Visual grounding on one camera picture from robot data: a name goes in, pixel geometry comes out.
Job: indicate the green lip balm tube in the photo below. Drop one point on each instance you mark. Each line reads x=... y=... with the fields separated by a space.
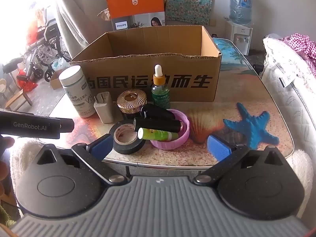
x=158 y=134

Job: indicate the gold lid jar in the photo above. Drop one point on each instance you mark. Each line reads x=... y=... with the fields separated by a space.
x=130 y=100

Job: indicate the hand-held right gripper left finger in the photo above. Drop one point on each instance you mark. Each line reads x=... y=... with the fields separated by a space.
x=101 y=148

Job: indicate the pink checked cloth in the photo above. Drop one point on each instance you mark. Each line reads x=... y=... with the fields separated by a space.
x=301 y=44

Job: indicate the floral teal cloth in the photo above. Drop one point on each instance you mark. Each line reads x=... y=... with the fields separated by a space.
x=187 y=2

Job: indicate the white charger adapter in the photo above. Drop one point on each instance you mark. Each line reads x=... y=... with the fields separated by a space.
x=103 y=108

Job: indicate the orange cloth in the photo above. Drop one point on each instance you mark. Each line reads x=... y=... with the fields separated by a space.
x=34 y=29

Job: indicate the white supplement bottle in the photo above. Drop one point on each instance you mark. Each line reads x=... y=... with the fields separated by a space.
x=76 y=88

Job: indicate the white water dispenser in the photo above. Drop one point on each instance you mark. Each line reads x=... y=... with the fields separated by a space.
x=240 y=37

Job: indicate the brown cardboard box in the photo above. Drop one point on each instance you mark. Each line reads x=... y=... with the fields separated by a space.
x=111 y=79

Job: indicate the green dropper bottle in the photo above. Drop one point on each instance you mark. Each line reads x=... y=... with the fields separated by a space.
x=160 y=96

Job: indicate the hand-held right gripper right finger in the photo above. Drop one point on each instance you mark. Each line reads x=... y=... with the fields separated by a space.
x=218 y=149

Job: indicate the brown paper bag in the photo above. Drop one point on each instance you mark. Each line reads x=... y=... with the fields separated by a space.
x=105 y=14

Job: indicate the pink plastic bowl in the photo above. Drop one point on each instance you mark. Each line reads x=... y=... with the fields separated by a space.
x=170 y=144

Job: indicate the beige curtain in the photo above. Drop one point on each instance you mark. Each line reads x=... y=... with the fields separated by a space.
x=81 y=17

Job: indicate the small open cardboard box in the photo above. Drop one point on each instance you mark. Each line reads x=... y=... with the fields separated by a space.
x=55 y=81

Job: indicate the white fluffy cloth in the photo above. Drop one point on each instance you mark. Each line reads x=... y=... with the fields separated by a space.
x=24 y=153

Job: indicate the folded wheelchair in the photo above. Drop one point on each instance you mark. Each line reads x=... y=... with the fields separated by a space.
x=49 y=42

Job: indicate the person's left hand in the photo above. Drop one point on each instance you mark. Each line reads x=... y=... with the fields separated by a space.
x=5 y=143

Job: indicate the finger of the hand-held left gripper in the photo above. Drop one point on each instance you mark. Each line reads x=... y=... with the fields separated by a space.
x=66 y=126

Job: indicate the white sack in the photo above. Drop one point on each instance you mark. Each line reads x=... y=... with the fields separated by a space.
x=284 y=91

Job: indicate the blue water jug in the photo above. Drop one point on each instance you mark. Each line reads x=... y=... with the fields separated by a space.
x=240 y=7

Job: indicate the black tape roll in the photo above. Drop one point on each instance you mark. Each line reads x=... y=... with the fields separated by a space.
x=123 y=149

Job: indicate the pale plastic bag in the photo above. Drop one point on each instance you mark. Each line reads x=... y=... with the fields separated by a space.
x=60 y=64

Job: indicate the orange appliance box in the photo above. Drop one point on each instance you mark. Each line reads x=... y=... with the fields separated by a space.
x=128 y=2

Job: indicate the black stool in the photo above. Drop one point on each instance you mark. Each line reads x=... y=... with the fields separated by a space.
x=13 y=64

